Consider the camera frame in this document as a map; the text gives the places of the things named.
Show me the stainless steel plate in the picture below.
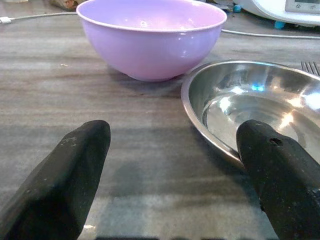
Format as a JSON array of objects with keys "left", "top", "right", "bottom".
[{"left": 180, "top": 60, "right": 320, "bottom": 173}]

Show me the silver metal fork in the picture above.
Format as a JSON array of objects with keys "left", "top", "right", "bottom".
[{"left": 300, "top": 61, "right": 320, "bottom": 76}]

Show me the brown woven object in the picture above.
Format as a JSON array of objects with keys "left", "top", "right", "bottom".
[{"left": 48, "top": 0, "right": 85, "bottom": 11}]

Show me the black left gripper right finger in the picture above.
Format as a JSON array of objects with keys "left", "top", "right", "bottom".
[{"left": 236, "top": 119, "right": 320, "bottom": 240}]

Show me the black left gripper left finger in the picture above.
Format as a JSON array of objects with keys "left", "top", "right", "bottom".
[{"left": 0, "top": 119, "right": 112, "bottom": 240}]

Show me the white cable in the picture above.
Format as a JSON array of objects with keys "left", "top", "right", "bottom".
[
  {"left": 221, "top": 28, "right": 320, "bottom": 41},
  {"left": 0, "top": 12, "right": 78, "bottom": 25}
]

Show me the purple plastic bowl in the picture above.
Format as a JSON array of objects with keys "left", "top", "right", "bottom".
[{"left": 75, "top": 0, "right": 228, "bottom": 82}]

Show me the white appliance with display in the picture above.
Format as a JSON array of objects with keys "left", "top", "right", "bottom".
[{"left": 233, "top": 0, "right": 320, "bottom": 28}]

